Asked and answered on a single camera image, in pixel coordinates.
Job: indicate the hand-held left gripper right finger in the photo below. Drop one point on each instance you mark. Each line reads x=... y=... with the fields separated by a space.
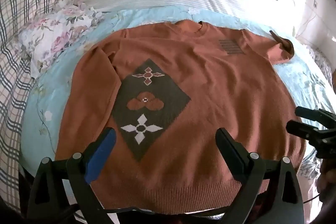
x=229 y=151

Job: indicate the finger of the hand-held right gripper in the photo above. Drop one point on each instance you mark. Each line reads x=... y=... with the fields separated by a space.
x=304 y=130
x=312 y=113

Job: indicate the orange patterned sweater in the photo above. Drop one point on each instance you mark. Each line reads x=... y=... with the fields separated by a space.
x=210 y=82

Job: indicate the plaid blanket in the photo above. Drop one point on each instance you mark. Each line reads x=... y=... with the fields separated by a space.
x=15 y=61

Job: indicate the pink floral cloth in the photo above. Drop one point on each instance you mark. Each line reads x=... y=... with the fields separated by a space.
x=57 y=29

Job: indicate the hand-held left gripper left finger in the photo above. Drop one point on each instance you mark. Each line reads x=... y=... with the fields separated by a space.
x=101 y=153

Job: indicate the light blue floral blanket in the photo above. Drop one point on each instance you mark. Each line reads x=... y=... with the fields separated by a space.
x=50 y=111

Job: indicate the white wall outlet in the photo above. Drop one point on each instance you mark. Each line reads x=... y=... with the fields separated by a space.
x=315 y=3

